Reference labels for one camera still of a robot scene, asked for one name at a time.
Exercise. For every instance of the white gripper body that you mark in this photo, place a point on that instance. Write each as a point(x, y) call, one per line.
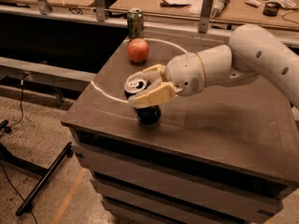
point(185, 74)

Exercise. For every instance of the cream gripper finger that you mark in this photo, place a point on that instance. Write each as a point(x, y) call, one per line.
point(154, 72)
point(155, 94)

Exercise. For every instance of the blue pepsi can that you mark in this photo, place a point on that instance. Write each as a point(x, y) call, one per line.
point(134, 85)

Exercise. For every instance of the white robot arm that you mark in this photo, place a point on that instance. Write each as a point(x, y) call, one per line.
point(250, 52)

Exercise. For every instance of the green soda can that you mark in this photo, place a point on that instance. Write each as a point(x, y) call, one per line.
point(135, 23)

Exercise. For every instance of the red apple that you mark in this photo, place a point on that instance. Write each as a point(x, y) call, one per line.
point(138, 50)

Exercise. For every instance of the grey handheld tool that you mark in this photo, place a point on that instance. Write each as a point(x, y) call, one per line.
point(219, 7)

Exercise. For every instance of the grey drawer cabinet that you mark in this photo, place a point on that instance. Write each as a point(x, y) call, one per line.
point(226, 155)

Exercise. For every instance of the black round cup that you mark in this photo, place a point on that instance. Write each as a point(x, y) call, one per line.
point(271, 9)

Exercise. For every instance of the black metal stand base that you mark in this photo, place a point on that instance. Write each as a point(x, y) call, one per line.
point(33, 177)

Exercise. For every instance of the metal bracket post right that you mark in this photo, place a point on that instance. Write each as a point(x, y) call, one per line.
point(205, 16)

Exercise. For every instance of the metal bracket post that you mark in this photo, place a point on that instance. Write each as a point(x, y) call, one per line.
point(100, 6)
point(205, 16)
point(44, 7)

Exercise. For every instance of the metal bracket post centre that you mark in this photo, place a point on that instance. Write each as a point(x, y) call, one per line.
point(100, 6)

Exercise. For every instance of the metal bracket post left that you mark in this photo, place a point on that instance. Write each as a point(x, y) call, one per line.
point(44, 7)

